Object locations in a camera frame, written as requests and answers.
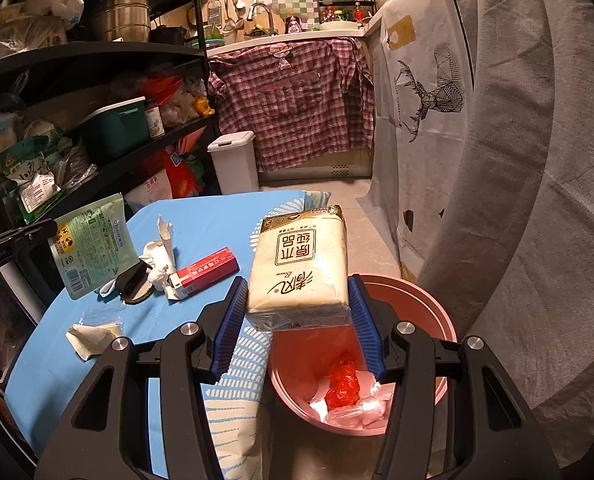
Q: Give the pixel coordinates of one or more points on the black spice rack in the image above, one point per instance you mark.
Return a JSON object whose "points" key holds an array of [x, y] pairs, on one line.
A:
{"points": [[357, 12]]}

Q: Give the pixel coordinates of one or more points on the blue tablecloth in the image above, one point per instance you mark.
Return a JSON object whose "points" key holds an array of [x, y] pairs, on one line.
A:
{"points": [[48, 371]]}

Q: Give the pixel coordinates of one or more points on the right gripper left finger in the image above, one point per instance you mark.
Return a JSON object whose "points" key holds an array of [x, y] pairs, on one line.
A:
{"points": [[103, 432]]}

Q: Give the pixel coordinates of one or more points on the white label jar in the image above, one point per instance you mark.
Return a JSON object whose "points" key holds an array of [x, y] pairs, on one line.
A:
{"points": [[154, 122]]}

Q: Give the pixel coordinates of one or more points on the steel pot on shelf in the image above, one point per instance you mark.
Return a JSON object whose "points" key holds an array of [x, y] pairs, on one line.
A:
{"points": [[123, 20]]}

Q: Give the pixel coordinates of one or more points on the crumpled cream paper napkin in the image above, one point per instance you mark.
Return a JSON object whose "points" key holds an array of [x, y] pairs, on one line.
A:
{"points": [[88, 341]]}

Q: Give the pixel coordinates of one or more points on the green plastic storage box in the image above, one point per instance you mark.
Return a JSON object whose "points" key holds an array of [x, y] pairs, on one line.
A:
{"points": [[114, 129]]}

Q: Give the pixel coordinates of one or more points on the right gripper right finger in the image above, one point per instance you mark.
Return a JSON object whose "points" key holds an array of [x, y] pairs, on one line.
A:
{"points": [[491, 432]]}

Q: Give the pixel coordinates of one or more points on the red plaid shirt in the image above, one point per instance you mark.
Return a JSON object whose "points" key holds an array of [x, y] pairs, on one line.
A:
{"points": [[301, 99]]}

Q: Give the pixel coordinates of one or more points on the pink plastic trash basin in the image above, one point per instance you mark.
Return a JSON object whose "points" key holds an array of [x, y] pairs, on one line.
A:
{"points": [[300, 360]]}

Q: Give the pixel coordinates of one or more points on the chrome kitchen faucet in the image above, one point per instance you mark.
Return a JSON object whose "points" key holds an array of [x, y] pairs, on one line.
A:
{"points": [[259, 21]]}

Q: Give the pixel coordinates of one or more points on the green white snack wrapper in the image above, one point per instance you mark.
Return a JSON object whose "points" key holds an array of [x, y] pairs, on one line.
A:
{"points": [[93, 246]]}

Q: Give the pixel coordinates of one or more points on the green white food bag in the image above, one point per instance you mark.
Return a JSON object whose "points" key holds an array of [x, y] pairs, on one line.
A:
{"points": [[26, 164]]}

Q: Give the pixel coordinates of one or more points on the round gold jar lid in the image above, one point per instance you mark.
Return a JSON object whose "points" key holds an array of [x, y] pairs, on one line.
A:
{"points": [[133, 286]]}

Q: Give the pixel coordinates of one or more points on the black storage shelf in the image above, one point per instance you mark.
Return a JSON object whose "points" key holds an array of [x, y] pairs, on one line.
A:
{"points": [[79, 65]]}

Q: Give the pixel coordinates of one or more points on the grey deer print curtain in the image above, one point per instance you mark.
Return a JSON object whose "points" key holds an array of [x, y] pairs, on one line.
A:
{"points": [[483, 187]]}

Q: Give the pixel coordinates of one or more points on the red white toothpaste box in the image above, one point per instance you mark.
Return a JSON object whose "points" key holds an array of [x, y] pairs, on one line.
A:
{"points": [[203, 273]]}

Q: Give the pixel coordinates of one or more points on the white tissue ball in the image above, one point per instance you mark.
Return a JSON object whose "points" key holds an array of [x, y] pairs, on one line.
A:
{"points": [[159, 255]]}

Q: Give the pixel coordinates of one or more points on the red orange snack bag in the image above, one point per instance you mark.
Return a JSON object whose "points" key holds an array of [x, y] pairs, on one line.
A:
{"points": [[180, 175]]}

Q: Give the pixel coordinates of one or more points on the white pedal trash bin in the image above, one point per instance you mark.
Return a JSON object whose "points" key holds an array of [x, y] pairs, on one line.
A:
{"points": [[233, 156]]}

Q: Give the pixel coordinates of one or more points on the clear plastic wrapper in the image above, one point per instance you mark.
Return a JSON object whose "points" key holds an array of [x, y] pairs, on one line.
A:
{"points": [[108, 314]]}

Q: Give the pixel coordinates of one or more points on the cream tissue pack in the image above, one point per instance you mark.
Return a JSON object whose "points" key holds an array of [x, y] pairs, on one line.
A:
{"points": [[298, 280]]}

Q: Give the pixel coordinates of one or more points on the red plastic wrapper in basin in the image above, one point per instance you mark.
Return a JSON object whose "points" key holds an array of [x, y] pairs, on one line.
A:
{"points": [[344, 387]]}

